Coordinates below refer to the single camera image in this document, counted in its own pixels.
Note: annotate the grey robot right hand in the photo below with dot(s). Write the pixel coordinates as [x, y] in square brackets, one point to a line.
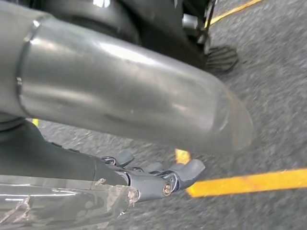
[119, 89]

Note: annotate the yellow floor tape square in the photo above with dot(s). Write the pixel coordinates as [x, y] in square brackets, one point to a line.
[240, 184]

